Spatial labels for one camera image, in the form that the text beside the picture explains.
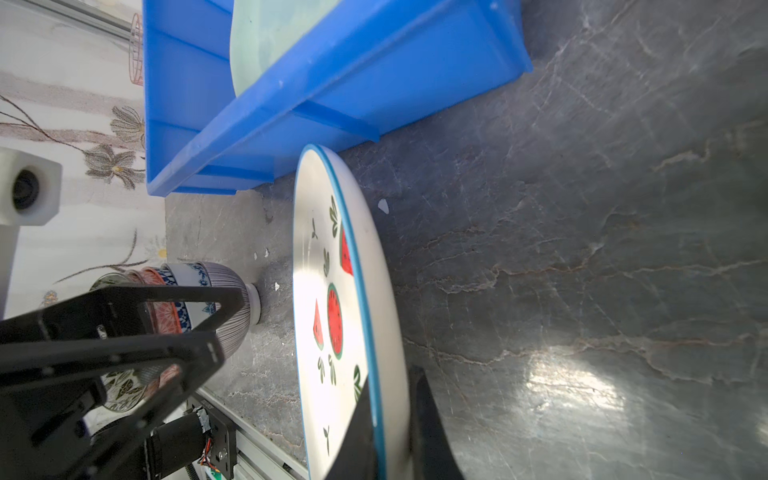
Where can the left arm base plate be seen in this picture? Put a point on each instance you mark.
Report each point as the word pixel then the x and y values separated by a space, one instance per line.
pixel 219 455

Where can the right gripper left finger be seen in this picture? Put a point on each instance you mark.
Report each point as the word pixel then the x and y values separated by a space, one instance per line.
pixel 357 457

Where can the watermelon pattern plate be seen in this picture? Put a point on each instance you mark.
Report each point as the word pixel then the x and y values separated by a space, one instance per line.
pixel 349 349

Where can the black white patterned bowl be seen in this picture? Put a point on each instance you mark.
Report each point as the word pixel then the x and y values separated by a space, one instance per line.
pixel 125 390

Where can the mint green flower plate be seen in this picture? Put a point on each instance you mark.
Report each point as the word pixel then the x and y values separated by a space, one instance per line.
pixel 262 31

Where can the pink glass cup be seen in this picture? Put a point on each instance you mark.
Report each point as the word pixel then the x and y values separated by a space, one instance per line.
pixel 135 52

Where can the red rimmed bowl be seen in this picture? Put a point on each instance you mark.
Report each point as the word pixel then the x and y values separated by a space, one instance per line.
pixel 163 316

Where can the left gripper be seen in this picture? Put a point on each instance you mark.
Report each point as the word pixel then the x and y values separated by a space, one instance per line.
pixel 46 394

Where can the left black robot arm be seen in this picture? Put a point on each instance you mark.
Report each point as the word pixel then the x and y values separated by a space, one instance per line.
pixel 175 443

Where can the blue plastic bin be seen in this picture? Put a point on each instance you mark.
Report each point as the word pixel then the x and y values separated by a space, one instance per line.
pixel 367 68

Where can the aluminium rail frame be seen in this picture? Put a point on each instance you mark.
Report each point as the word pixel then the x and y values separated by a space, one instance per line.
pixel 257 456

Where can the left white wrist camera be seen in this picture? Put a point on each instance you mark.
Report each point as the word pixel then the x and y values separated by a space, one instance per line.
pixel 30 196

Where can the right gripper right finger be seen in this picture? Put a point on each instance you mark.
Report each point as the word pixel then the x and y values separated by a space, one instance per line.
pixel 430 450

